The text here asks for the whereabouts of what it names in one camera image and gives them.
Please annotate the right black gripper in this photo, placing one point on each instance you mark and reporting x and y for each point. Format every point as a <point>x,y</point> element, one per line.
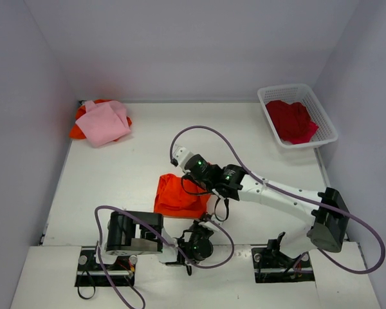
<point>186,175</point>

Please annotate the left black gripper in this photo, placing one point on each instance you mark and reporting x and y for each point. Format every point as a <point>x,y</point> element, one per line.
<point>204,220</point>

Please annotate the orange t shirt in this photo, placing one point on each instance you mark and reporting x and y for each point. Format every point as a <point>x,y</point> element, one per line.
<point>179,199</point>
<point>75,128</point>

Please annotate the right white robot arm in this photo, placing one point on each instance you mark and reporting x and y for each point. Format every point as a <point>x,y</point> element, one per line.
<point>321,228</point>

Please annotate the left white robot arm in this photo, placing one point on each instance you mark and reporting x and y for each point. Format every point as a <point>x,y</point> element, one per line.
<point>142,233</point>

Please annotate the red t shirt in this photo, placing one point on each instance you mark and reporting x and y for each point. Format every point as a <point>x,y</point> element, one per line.
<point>292,122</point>

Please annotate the white plastic basket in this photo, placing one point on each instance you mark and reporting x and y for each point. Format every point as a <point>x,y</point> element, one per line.
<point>291,93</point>

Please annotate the pink folded t shirt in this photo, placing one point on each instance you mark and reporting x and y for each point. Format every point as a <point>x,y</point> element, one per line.
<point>103,122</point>

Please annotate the orange folded t shirt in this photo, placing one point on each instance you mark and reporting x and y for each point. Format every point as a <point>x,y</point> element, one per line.
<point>75,128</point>

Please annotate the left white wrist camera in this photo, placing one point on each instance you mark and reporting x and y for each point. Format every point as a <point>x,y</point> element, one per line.
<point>210,223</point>

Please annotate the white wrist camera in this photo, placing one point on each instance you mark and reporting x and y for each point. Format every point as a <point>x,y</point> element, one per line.
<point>210,223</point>
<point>180,156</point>

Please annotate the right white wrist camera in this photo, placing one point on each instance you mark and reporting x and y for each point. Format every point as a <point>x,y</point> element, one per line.
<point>180,156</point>

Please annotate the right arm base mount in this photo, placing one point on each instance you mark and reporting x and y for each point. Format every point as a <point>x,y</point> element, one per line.
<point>270,265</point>

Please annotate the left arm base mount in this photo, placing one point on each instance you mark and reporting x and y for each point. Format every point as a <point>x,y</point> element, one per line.
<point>91,274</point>

